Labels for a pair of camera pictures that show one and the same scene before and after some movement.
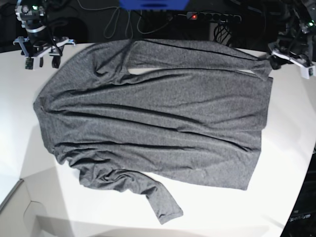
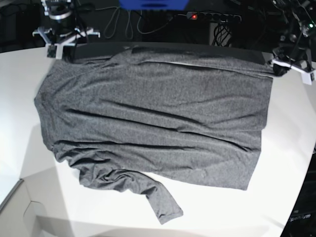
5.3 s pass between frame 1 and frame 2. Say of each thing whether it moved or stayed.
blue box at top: stayed
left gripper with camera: moved
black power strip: stayed
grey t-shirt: stayed
